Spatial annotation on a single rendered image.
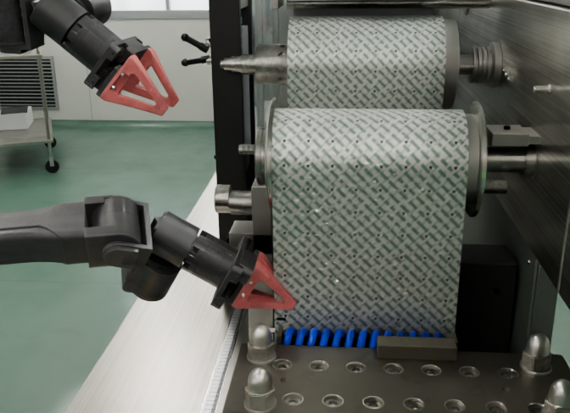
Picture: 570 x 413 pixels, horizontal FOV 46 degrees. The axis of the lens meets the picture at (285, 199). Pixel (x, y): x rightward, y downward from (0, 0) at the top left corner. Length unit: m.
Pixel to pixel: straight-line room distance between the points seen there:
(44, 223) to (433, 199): 0.46
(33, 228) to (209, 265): 0.21
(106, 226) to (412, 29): 0.54
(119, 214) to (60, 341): 2.24
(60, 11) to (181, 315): 0.58
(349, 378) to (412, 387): 0.07
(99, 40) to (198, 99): 5.72
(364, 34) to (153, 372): 0.61
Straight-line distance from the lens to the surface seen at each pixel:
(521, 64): 1.00
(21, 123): 5.81
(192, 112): 6.65
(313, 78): 1.04
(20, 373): 2.90
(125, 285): 0.92
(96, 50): 0.90
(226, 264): 0.86
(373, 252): 0.86
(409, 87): 1.05
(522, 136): 0.88
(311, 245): 0.86
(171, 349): 1.14
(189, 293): 1.31
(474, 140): 0.85
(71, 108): 7.01
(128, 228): 0.83
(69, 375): 2.82
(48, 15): 0.92
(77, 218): 0.85
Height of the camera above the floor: 1.49
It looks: 19 degrees down
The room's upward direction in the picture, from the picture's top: 1 degrees counter-clockwise
